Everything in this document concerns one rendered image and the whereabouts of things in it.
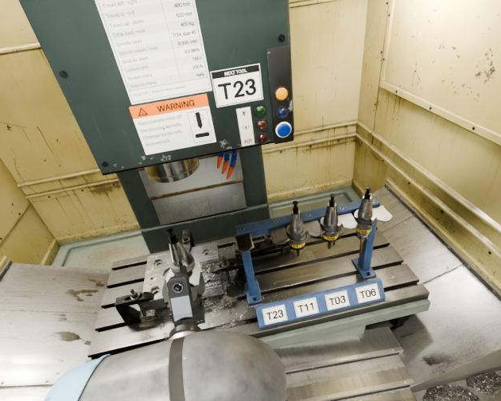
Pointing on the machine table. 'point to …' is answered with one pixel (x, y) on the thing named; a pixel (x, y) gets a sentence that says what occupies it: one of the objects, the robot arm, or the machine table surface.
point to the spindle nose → (172, 170)
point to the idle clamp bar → (266, 247)
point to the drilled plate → (213, 286)
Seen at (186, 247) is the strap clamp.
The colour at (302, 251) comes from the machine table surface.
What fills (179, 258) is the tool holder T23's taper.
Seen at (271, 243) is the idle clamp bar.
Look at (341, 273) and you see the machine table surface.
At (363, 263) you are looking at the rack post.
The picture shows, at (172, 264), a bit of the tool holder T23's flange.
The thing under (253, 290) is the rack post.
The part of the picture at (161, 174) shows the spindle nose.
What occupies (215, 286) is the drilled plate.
